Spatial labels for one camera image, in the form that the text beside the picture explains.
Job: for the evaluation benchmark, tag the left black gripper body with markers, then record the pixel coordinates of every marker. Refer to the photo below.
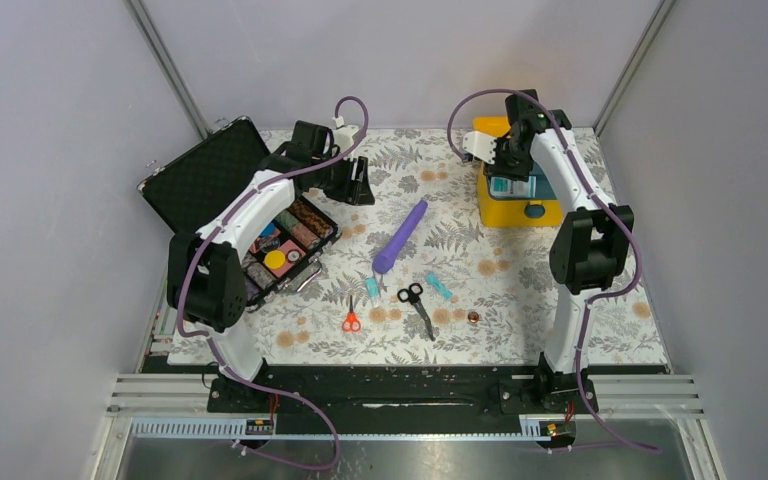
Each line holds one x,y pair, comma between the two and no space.
334,178

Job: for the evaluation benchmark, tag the gauze dressing packet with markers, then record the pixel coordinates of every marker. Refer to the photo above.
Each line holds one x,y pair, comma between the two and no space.
508,189

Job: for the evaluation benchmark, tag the teal divided tray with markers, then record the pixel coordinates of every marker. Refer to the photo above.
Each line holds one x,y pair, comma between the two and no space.
544,190

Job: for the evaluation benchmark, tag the teal packet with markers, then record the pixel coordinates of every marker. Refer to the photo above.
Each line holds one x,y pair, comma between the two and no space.
439,287
373,291

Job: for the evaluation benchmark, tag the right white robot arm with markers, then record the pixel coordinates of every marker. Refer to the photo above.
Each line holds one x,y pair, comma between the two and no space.
591,246

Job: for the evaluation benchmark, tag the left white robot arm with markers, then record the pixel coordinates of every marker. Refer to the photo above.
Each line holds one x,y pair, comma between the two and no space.
228,336

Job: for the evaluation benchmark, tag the yellow plastic box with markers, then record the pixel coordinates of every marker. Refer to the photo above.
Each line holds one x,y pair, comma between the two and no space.
515,213

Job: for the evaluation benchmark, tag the purple flashlight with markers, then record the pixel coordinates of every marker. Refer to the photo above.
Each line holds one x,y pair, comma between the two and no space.
385,259

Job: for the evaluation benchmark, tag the black poker chip case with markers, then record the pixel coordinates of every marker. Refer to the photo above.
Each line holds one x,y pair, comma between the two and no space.
194,191

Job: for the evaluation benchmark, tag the small red round tin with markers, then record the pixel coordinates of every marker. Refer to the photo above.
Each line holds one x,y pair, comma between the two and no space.
474,318

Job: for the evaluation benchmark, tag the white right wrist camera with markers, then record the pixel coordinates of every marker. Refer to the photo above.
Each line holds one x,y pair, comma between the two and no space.
480,146

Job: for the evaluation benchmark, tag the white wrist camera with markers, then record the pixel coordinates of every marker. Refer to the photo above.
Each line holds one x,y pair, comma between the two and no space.
344,135
480,146

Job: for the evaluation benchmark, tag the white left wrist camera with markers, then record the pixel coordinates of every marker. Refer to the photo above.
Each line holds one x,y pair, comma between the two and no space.
344,135

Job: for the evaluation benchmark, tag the black handled scissors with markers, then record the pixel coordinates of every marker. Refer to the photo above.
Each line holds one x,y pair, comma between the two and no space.
412,295

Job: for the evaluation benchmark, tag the orange handled scissors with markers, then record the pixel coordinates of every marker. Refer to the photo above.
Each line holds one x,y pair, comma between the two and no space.
351,322

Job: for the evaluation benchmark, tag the black mounting base plate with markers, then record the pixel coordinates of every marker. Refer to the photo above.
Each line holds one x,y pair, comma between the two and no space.
401,400

